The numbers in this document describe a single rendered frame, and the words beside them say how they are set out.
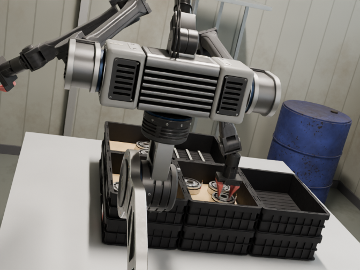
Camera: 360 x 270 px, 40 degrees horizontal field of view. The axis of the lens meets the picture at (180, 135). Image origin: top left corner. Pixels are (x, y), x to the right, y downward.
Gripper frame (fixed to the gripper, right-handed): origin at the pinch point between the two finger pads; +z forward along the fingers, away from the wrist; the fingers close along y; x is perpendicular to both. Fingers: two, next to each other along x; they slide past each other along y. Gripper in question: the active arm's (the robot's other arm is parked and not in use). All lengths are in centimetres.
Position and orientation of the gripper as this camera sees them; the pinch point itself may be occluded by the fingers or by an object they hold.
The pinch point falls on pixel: (224, 195)
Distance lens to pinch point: 212.6
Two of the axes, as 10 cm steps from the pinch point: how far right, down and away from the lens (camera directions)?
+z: -1.9, 9.2, 3.5
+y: -9.7, -1.2, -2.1
